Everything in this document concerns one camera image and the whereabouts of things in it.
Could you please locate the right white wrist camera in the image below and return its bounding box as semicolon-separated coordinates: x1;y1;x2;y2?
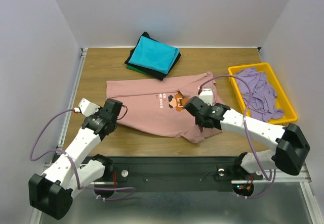
198;88;213;106

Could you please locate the purple t shirt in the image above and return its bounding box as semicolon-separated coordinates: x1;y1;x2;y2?
235;67;285;122

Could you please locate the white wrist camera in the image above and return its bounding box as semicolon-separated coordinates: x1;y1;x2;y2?
198;88;213;106
73;98;101;117

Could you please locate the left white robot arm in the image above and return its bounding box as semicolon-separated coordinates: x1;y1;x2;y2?
28;98;124;220

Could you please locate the folded cyan t shirt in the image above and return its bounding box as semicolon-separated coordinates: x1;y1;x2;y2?
129;35;180;74

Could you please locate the yellow plastic tray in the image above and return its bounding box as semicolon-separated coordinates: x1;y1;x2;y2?
228;63;298;125

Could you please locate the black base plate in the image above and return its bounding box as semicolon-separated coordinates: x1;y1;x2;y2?
96;157;262;192

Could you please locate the left aluminium rail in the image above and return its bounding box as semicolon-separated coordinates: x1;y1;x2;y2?
56;48;88;150

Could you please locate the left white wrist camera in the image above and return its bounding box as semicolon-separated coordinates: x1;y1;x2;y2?
73;98;101;117

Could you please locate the folded green t shirt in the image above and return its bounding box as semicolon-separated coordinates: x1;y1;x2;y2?
126;65;149;76

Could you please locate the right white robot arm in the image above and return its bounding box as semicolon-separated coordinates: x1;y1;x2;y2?
184;97;310;178

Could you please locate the pink t shirt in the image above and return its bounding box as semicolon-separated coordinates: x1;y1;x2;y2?
106;72;222;143

